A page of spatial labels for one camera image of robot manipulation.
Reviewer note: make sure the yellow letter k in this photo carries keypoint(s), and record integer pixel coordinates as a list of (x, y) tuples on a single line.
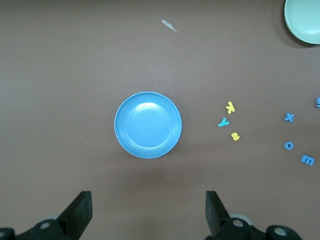
[(230, 107)]

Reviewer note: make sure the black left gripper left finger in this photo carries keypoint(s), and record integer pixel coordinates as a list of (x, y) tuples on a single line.
[(80, 212)]

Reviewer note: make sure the blue letter m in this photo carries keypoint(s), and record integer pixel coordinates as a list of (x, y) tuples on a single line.
[(307, 159)]

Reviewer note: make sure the green plate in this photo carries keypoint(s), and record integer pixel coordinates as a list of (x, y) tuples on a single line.
[(303, 20)]

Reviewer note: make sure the teal letter y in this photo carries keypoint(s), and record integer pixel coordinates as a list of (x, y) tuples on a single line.
[(223, 122)]

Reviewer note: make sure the blue letter o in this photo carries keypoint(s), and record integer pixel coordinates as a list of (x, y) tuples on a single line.
[(285, 145)]

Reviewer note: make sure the blue plate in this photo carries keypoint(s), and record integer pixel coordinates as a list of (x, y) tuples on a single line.
[(148, 125)]

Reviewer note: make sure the blue letter x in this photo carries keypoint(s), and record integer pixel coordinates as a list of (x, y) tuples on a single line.
[(289, 117)]

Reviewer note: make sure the yellow letter s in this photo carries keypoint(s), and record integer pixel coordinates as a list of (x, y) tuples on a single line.
[(235, 136)]

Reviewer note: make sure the blue letter g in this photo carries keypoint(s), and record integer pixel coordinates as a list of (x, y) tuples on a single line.
[(317, 102)]

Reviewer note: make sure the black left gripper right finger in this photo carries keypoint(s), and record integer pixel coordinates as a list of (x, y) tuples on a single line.
[(217, 220)]

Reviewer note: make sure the grey paper scrap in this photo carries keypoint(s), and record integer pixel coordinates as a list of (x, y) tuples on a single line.
[(168, 25)]

